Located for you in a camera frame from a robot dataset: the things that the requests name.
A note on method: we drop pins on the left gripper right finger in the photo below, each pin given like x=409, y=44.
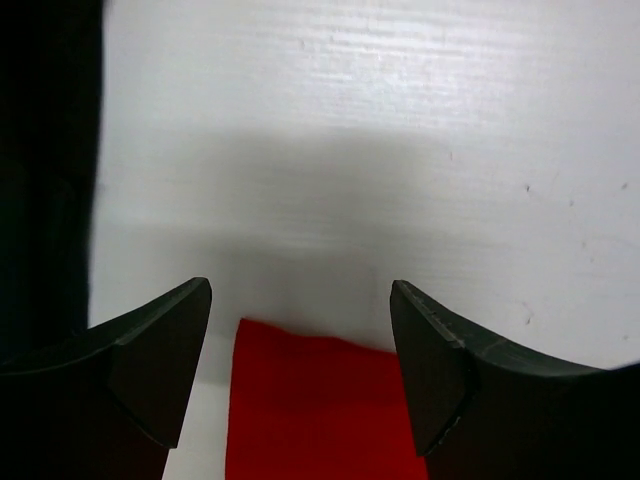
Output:
x=484, y=407

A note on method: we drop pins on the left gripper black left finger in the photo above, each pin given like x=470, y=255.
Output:
x=111, y=402

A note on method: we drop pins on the red t shirt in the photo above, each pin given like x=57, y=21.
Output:
x=310, y=407

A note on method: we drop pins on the black t shirt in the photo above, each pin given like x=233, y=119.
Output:
x=51, y=99

